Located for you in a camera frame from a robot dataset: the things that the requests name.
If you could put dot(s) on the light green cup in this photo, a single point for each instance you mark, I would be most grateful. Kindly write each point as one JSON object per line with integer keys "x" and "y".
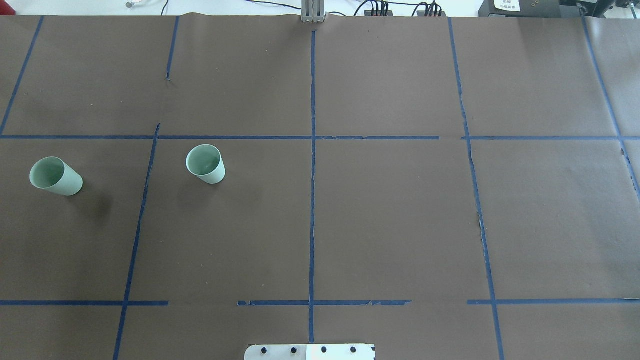
{"x": 53, "y": 175}
{"x": 206, "y": 163}

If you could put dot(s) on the brown paper table cover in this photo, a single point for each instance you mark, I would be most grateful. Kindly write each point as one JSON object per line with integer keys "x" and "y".
{"x": 440, "y": 188}

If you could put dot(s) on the black power strip left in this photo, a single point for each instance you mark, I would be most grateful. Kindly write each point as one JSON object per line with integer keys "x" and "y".
{"x": 378, "y": 12}

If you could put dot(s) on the black power strip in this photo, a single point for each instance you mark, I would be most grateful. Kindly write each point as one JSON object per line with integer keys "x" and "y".
{"x": 378, "y": 12}
{"x": 433, "y": 12}

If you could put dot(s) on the black power strip right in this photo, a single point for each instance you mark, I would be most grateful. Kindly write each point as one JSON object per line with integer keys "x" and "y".
{"x": 433, "y": 12}

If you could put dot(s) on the black box with label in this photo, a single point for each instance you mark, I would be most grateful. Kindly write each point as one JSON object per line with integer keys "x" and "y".
{"x": 520, "y": 9}

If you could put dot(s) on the grey aluminium camera post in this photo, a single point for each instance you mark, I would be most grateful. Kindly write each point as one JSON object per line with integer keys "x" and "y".
{"x": 313, "y": 11}

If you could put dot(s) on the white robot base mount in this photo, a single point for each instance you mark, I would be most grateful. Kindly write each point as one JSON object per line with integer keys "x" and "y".
{"x": 331, "y": 351}

